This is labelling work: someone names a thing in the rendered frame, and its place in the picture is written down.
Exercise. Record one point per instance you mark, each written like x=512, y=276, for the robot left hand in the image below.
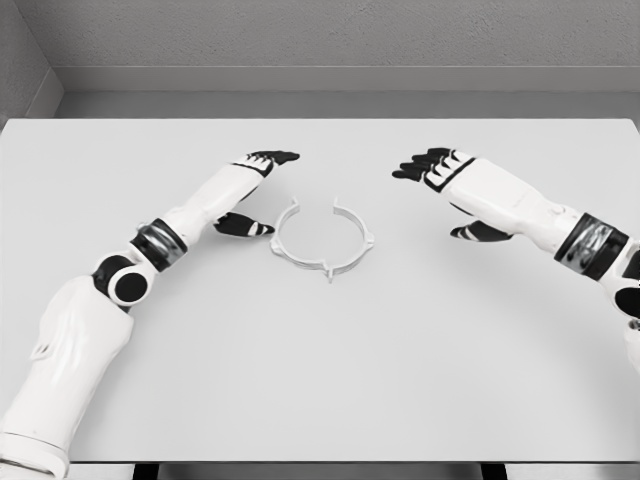
x=235, y=187

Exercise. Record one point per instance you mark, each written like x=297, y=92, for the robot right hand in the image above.
x=495, y=192

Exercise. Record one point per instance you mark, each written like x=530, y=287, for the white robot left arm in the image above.
x=75, y=340

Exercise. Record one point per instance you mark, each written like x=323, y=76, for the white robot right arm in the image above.
x=590, y=240

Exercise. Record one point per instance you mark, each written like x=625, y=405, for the white half pipe clamp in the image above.
x=368, y=243
x=275, y=246

